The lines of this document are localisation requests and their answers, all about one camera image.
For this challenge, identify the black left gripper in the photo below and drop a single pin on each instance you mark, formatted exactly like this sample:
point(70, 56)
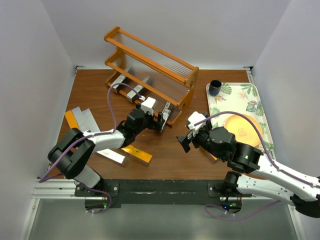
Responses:
point(155, 122)

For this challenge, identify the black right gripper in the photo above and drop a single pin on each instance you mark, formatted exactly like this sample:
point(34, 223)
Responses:
point(189, 140)

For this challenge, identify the chrome silver toothpaste box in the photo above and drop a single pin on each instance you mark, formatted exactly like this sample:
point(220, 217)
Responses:
point(166, 112)

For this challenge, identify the black toothpaste box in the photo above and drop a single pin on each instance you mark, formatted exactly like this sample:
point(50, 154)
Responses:
point(132, 95)

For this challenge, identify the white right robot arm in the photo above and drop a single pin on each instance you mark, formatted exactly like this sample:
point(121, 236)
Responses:
point(253, 173)

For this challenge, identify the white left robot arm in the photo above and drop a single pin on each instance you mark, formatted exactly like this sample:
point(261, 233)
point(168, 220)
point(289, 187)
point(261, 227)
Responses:
point(71, 154)

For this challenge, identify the orange wooden three-tier shelf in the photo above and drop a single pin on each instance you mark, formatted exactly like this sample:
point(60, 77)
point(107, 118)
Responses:
point(165, 77)

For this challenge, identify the orange toothpaste box right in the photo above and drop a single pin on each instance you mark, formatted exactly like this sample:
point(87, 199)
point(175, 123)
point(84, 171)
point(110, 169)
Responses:
point(210, 157)

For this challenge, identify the orange toothpaste box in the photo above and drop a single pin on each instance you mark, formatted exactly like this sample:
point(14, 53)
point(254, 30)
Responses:
point(138, 154)
point(71, 120)
point(210, 157)

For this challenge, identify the orange toothpaste box centre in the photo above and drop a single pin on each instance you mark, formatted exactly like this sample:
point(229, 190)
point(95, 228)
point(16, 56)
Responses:
point(138, 154)

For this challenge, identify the dark blue cup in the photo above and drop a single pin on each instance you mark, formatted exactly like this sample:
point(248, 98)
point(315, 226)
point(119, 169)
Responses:
point(214, 87)

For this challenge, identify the yellow round plate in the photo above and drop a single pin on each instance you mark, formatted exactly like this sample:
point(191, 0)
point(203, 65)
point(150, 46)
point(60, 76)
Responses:
point(243, 130)

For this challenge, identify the floral patterned serving tray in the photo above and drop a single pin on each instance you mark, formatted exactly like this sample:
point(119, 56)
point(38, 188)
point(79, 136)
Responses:
point(242, 98)

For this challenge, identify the grey toothpaste box far left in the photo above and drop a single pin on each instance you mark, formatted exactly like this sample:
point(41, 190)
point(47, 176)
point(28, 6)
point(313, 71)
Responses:
point(82, 124)

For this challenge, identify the orange toothpaste box far left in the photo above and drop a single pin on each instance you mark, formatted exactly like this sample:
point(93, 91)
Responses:
point(71, 120)

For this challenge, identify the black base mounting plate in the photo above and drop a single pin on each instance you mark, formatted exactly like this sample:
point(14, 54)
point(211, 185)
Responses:
point(162, 191)

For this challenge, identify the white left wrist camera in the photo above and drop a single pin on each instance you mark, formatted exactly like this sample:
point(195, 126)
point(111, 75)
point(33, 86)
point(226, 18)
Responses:
point(148, 105)

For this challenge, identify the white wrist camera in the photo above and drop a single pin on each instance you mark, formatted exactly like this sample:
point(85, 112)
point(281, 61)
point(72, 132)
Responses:
point(148, 105)
point(195, 121)

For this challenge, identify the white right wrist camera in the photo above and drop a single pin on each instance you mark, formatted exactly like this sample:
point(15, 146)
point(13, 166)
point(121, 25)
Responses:
point(195, 121)

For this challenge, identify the aluminium frame rail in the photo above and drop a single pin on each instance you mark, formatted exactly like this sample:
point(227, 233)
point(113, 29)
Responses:
point(54, 189)

